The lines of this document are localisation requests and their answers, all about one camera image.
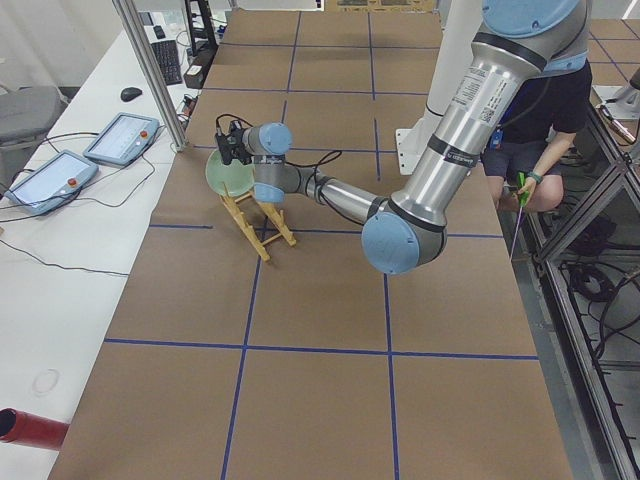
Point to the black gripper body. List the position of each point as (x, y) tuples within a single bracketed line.
[(240, 148)]

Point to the pale green plate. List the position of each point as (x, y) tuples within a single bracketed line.
[(232, 180)]

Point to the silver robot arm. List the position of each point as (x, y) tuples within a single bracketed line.
[(509, 42)]

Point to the wooden dish rack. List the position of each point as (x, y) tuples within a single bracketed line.
[(247, 212)]

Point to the teach pendant far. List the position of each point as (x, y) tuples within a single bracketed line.
[(123, 140)]

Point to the teach pendant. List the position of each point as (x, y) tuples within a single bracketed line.
[(54, 183), (123, 140)]

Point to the black keyboard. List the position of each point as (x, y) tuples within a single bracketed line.
[(167, 57)]

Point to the black computer mouse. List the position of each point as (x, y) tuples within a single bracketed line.
[(130, 93)]

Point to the teach pendant near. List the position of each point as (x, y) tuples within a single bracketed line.
[(54, 183)]

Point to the seated person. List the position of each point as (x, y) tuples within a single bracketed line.
[(538, 128)]

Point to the red cylinder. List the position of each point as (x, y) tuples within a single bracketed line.
[(26, 429)]

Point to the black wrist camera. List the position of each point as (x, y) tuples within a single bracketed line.
[(235, 122)]

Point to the aluminium frame post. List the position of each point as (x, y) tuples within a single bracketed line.
[(141, 45)]

